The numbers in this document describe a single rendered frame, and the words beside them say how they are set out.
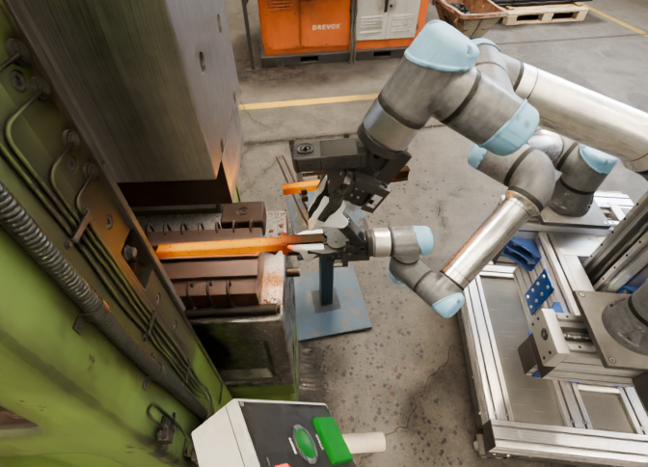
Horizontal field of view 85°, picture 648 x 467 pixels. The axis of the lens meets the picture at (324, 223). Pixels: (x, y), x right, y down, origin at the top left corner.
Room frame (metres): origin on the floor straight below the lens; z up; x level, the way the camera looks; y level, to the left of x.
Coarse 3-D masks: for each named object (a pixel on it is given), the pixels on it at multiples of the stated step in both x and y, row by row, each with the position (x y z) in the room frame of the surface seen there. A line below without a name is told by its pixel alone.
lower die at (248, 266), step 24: (168, 240) 0.61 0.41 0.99; (192, 240) 0.61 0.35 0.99; (216, 240) 0.61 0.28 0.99; (168, 264) 0.53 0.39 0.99; (192, 264) 0.53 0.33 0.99; (216, 264) 0.53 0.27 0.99; (240, 264) 0.53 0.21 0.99; (192, 288) 0.47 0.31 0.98; (216, 288) 0.47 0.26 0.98; (240, 288) 0.47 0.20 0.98
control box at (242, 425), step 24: (240, 408) 0.14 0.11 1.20; (264, 408) 0.16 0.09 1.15; (288, 408) 0.17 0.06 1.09; (312, 408) 0.19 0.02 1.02; (192, 432) 0.12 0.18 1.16; (216, 432) 0.12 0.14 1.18; (240, 432) 0.12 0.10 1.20; (264, 432) 0.12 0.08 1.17; (288, 432) 0.13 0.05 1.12; (312, 432) 0.15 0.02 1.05; (216, 456) 0.09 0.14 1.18; (240, 456) 0.09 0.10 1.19; (264, 456) 0.09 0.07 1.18; (288, 456) 0.10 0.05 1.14
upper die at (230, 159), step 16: (240, 128) 0.64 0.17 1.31; (240, 144) 0.61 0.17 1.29; (224, 160) 0.47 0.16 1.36; (240, 160) 0.58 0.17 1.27; (224, 176) 0.45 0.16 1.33; (128, 192) 0.45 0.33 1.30; (144, 192) 0.45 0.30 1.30; (160, 192) 0.45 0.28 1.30; (176, 192) 0.45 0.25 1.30; (192, 192) 0.45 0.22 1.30; (208, 192) 0.45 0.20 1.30; (224, 192) 0.45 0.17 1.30
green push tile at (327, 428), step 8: (320, 424) 0.17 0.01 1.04; (328, 424) 0.17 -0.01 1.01; (336, 424) 0.18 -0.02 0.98; (320, 432) 0.15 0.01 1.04; (328, 432) 0.15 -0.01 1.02; (336, 432) 0.16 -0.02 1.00; (328, 440) 0.14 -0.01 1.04; (336, 440) 0.15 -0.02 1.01; (328, 448) 0.13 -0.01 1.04; (336, 448) 0.13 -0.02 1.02; (344, 448) 0.14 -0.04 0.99; (336, 456) 0.12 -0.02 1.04; (344, 456) 0.12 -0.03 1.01; (352, 456) 0.13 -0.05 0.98; (336, 464) 0.11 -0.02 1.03
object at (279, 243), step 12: (228, 240) 0.59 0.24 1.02; (240, 240) 0.58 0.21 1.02; (252, 240) 0.58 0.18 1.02; (264, 240) 0.58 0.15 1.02; (276, 240) 0.58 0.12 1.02; (288, 240) 0.58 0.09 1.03; (300, 240) 0.58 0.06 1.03; (312, 240) 0.57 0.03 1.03; (156, 252) 0.56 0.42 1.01; (168, 252) 0.55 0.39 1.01; (180, 252) 0.56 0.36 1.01; (192, 252) 0.56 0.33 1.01; (204, 252) 0.56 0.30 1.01; (216, 252) 0.56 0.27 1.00; (228, 252) 0.56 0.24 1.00; (240, 252) 0.56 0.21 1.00; (252, 252) 0.56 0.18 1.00
